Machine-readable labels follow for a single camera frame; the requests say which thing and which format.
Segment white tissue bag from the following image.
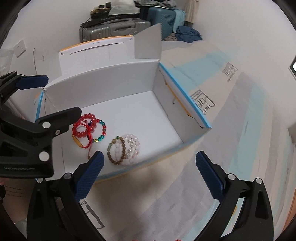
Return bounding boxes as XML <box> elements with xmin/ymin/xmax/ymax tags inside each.
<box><xmin>109</xmin><ymin>2</ymin><xmax>140</xmax><ymax>16</ymax></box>

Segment black items on suitcase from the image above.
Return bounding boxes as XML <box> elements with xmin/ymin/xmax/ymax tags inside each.
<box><xmin>80</xmin><ymin>2</ymin><xmax>128</xmax><ymax>27</ymax></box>

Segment grey hard suitcase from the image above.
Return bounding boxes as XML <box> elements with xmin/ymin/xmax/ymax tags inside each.
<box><xmin>79</xmin><ymin>18</ymin><xmax>151</xmax><ymax>43</ymax></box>

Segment dark blue clothes pile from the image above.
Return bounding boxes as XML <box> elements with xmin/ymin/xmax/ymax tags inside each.
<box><xmin>175</xmin><ymin>26</ymin><xmax>203</xmax><ymax>43</ymax></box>

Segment brown wooden bead bracelet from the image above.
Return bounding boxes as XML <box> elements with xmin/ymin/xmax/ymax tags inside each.
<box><xmin>106</xmin><ymin>136</ymin><xmax>127</xmax><ymax>165</ymax></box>

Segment clutter on teal suitcase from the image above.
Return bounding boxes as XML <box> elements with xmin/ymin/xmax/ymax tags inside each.
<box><xmin>134</xmin><ymin>0</ymin><xmax>177</xmax><ymax>9</ymax></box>

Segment pink white bead bracelet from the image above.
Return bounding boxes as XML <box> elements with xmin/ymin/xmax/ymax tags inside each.
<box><xmin>113</xmin><ymin>133</ymin><xmax>141</xmax><ymax>166</ymax></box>

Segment light blue towel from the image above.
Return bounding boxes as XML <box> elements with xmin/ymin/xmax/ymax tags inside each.
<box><xmin>173</xmin><ymin>9</ymin><xmax>186</xmax><ymax>33</ymax></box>

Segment white cardboard box blue trim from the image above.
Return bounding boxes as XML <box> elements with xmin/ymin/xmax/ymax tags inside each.
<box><xmin>35</xmin><ymin>24</ymin><xmax>211</xmax><ymax>179</ymax></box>

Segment multicolour glass bead bracelet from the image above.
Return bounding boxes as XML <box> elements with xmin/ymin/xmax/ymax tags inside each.
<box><xmin>89</xmin><ymin>117</ymin><xmax>107</xmax><ymax>144</ymax></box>

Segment tied beige curtain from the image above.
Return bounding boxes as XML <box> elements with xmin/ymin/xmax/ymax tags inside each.
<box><xmin>185</xmin><ymin>0</ymin><xmax>200</xmax><ymax>24</ymax></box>

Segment dark framed window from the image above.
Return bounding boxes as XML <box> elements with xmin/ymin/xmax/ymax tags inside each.
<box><xmin>290</xmin><ymin>58</ymin><xmax>296</xmax><ymax>79</ymax></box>

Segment white wall socket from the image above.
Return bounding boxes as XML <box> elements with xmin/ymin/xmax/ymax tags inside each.
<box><xmin>14</xmin><ymin>39</ymin><xmax>27</xmax><ymax>58</ymax></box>

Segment red cord bracelet gold bar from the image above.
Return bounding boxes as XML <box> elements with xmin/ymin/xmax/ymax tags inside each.
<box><xmin>72</xmin><ymin>121</ymin><xmax>92</xmax><ymax>160</ymax></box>

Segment teal hard suitcase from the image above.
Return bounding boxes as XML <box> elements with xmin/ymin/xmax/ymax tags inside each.
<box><xmin>147</xmin><ymin>7</ymin><xmax>176</xmax><ymax>40</ymax></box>

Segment red bead bracelet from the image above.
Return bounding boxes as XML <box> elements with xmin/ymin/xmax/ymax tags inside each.
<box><xmin>71</xmin><ymin>112</ymin><xmax>98</xmax><ymax>140</ymax></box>

